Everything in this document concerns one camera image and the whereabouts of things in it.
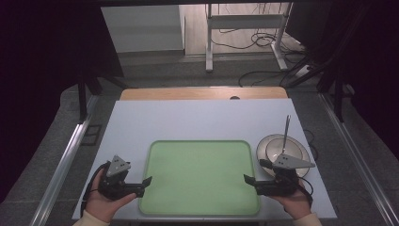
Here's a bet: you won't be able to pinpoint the black cable beside table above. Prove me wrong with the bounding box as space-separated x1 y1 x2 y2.
302 128 320 162

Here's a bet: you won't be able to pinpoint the green tray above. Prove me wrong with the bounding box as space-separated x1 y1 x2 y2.
138 139 261 217

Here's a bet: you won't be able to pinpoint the white metal desk frame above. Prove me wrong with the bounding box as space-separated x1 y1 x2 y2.
204 3 294 73

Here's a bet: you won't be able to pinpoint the person's right hand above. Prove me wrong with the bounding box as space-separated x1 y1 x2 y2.
269 184 312 220

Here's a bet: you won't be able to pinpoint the metal plate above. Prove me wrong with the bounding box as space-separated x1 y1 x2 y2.
256 134 311 179

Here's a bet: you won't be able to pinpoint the black metal stand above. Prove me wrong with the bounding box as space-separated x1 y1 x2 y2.
283 59 347 123
75 73 130 124

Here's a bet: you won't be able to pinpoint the wooden table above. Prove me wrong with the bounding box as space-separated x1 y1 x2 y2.
120 87 289 102

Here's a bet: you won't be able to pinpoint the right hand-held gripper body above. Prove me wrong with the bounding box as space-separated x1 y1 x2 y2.
255 153 316 197

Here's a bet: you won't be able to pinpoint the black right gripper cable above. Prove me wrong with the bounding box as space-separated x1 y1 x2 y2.
295 176 314 209

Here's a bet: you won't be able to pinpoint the aluminium rail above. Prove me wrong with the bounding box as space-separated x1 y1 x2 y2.
317 92 399 226
28 93 102 226

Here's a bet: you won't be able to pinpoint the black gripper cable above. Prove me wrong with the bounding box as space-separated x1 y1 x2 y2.
80 161 111 218
295 176 314 209

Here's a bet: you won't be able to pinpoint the white table board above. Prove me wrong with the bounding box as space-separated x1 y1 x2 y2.
72 98 338 221

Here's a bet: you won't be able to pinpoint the dark floor socket frame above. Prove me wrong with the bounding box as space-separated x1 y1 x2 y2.
80 123 104 147

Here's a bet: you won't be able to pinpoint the black floor cables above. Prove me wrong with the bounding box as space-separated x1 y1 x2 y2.
209 27 307 88

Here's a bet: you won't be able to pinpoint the white power strip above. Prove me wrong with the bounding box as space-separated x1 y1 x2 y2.
294 64 315 80

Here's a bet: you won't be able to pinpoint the white wall panel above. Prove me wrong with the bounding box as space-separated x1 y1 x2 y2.
101 4 186 54

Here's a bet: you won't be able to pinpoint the cream bowl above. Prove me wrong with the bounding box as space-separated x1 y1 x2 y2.
265 137 304 164

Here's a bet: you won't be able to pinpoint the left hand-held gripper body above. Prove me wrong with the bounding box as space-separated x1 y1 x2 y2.
98 154 145 201

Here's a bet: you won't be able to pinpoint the person's left hand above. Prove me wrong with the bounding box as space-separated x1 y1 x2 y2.
84 170 137 224

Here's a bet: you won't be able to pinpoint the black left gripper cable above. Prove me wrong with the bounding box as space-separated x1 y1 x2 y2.
80 161 111 218

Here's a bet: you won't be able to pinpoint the metal fork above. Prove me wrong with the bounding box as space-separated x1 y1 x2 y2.
280 114 292 155

